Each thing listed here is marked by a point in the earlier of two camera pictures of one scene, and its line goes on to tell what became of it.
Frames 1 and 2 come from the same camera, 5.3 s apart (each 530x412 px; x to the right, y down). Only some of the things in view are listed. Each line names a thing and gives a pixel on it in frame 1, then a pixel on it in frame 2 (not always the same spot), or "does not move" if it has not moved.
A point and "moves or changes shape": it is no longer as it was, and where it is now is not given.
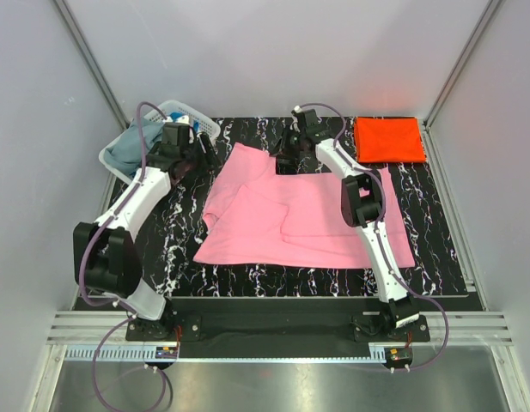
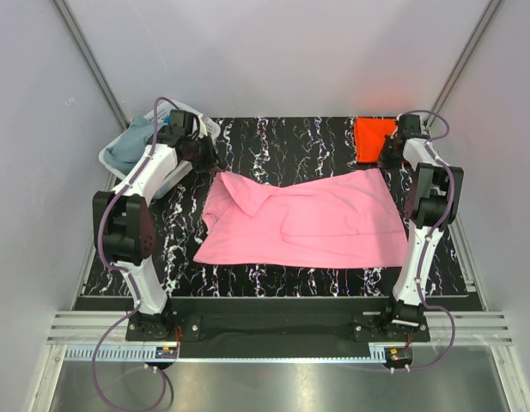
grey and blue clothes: x=125 y=154 does not move
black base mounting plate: x=278 y=321 does not move
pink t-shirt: x=258 y=217 moves or changes shape
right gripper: x=281 y=150 → x=386 y=162
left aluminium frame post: x=63 y=6 does not move
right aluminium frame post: x=454 y=77 does not move
